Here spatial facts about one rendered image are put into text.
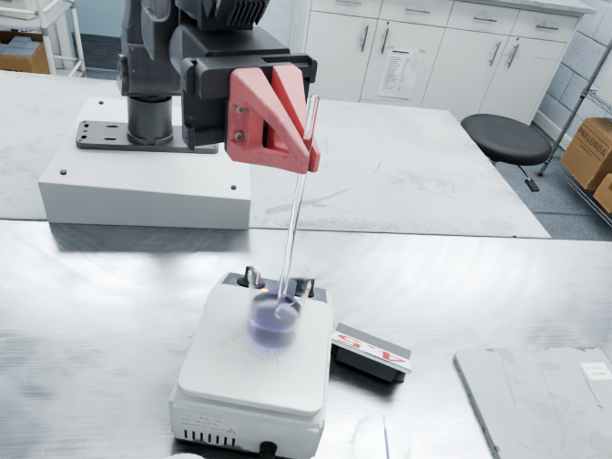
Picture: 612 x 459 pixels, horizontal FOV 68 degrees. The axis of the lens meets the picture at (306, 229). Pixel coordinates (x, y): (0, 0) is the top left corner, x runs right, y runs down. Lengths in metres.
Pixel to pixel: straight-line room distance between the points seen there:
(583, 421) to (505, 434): 0.10
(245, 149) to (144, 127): 0.39
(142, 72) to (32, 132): 0.32
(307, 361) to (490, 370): 0.24
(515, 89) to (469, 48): 0.47
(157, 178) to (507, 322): 0.50
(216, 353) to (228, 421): 0.05
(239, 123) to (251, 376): 0.20
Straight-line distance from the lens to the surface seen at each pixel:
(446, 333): 0.60
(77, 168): 0.68
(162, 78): 0.66
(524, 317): 0.68
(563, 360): 0.64
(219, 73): 0.32
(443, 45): 3.04
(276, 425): 0.41
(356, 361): 0.51
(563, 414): 0.59
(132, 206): 0.65
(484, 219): 0.83
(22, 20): 2.58
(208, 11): 0.36
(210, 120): 0.36
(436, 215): 0.79
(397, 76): 3.01
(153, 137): 0.71
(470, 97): 3.26
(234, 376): 0.40
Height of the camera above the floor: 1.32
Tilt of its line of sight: 38 degrees down
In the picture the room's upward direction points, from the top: 11 degrees clockwise
